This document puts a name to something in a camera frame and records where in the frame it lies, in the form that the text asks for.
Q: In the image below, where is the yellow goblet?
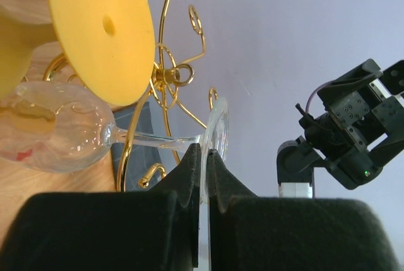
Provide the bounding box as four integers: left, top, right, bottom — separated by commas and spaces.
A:
1, 0, 155, 106

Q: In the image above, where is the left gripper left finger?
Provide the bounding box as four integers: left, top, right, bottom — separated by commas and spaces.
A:
1, 144, 201, 270

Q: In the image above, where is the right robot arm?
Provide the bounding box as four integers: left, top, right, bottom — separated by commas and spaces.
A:
276, 59, 403, 198

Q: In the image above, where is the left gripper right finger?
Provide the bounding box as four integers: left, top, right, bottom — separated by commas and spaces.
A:
206, 150, 400, 270

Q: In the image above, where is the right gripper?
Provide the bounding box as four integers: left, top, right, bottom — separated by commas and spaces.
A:
299, 59, 403, 190

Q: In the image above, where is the clear wine glass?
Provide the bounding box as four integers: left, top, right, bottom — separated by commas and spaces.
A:
1, 81, 229, 202

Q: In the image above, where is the gold wire glass rack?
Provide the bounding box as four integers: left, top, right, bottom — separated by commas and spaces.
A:
42, 0, 206, 192

